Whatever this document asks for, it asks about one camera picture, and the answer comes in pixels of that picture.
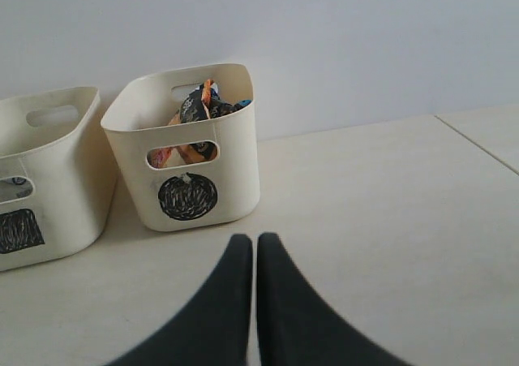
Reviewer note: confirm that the blue noodle packet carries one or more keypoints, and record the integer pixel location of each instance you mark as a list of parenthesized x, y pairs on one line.
[(241, 104)]

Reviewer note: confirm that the cream plastic bin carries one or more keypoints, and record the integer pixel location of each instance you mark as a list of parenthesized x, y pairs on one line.
[(55, 140), (174, 198)]

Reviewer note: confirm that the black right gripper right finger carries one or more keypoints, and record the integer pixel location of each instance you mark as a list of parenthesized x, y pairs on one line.
[(295, 326)]

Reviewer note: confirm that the right cream plastic bin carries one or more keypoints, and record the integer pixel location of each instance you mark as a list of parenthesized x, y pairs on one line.
[(174, 198)]

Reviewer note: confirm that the middle cream plastic bin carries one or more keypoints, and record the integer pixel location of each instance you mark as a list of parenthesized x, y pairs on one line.
[(55, 140)]

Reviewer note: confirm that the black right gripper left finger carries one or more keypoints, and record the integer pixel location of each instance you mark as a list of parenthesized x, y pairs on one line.
[(212, 328)]

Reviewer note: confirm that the orange noodle packet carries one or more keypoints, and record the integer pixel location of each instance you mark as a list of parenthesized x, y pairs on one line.
[(193, 109)]

